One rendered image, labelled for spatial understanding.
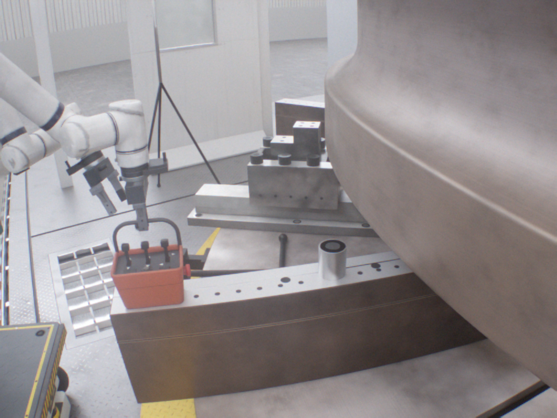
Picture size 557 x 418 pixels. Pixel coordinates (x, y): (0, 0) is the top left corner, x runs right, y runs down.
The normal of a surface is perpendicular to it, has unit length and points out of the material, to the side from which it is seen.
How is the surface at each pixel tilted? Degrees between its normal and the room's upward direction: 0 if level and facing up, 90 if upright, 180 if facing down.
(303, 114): 90
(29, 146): 69
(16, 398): 0
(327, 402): 0
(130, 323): 90
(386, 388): 0
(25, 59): 90
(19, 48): 90
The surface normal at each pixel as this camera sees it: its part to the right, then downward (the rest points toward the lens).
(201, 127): 0.49, 0.35
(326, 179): -0.21, 0.42
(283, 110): -0.57, 0.36
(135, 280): 0.18, 0.51
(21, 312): -0.04, -0.91
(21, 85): 0.79, 0.11
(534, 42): -0.94, 0.18
